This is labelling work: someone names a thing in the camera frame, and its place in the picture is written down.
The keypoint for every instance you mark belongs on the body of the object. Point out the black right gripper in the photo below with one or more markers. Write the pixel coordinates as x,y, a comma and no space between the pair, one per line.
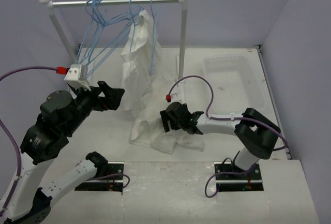
166,117

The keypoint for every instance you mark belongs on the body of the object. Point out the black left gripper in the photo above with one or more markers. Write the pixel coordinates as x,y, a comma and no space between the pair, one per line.
113,98

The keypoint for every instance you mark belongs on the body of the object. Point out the white skirt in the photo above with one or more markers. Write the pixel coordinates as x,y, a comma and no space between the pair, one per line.
135,76
147,128

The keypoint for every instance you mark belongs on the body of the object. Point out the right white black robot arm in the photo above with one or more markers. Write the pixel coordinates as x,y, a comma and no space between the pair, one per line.
256,132

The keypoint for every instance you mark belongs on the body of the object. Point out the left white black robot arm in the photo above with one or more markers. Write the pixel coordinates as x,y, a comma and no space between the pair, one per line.
31,203

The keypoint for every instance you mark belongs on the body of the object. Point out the white hanging skirt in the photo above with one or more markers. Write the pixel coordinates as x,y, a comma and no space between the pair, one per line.
135,76

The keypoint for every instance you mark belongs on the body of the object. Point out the light blue skirt hanger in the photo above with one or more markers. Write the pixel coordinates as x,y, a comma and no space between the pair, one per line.
137,22

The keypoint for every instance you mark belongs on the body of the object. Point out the light blue empty hangers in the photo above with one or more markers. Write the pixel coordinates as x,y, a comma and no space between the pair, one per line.
98,25

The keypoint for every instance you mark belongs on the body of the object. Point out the white perforated plastic basket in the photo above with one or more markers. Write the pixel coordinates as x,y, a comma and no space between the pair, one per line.
234,83

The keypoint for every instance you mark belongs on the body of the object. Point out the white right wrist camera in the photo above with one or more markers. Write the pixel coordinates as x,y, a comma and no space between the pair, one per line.
176,97

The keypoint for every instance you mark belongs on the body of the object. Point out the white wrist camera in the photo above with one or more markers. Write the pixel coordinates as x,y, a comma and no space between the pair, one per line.
76,77
176,97

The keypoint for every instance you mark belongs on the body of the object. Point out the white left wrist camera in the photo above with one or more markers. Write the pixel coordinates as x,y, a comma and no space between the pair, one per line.
76,77

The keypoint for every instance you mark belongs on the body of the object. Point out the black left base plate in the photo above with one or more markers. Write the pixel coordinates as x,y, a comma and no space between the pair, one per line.
110,179

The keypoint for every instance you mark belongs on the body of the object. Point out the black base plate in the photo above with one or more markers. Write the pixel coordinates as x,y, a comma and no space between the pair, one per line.
237,183
110,179

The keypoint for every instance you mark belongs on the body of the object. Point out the silver clothes rack rail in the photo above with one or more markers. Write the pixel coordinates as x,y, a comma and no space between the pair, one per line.
111,2

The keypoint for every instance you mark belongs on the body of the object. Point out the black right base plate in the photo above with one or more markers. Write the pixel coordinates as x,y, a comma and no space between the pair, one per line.
237,183

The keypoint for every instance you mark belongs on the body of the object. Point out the white right rack post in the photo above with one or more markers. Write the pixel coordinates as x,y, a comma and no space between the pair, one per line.
181,57

